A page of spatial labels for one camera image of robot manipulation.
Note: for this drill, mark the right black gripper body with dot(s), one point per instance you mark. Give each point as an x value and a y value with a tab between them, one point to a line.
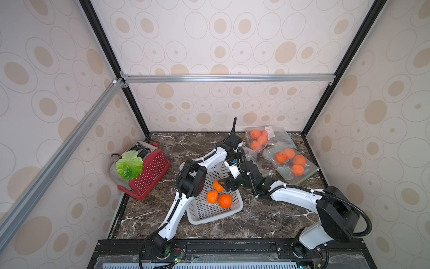
232	183

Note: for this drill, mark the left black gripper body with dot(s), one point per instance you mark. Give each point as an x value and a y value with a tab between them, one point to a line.
234	154

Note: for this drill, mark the orange taken out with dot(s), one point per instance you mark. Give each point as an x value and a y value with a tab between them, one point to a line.
225	201
212	197

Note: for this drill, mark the green-edged zip-top bag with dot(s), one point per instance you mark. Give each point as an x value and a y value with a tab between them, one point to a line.
293	167

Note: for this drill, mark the green zip-top bag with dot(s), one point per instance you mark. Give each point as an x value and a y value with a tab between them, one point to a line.
252	155

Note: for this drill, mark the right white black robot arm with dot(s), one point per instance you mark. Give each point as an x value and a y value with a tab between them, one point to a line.
339	219

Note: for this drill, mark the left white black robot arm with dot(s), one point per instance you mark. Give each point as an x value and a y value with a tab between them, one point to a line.
189	184

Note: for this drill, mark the middle clear zip-top bag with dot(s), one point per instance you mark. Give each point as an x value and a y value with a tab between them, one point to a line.
259	138

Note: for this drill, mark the white perforated plastic basket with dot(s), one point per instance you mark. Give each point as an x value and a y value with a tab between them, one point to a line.
199	211

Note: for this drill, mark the red dotted toaster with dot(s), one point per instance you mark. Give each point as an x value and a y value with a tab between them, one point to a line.
155	166

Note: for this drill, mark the green plastic leaf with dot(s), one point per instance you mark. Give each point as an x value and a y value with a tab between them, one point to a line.
129	166

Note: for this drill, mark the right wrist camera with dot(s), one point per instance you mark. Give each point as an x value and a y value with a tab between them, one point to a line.
232	166

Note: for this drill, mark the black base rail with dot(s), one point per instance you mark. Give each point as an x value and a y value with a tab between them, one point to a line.
229	254

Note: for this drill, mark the horizontal aluminium rail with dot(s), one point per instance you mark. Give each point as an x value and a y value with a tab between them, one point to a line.
129	79

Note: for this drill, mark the diagonal aluminium rail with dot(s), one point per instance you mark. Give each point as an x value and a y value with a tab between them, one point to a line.
20	211

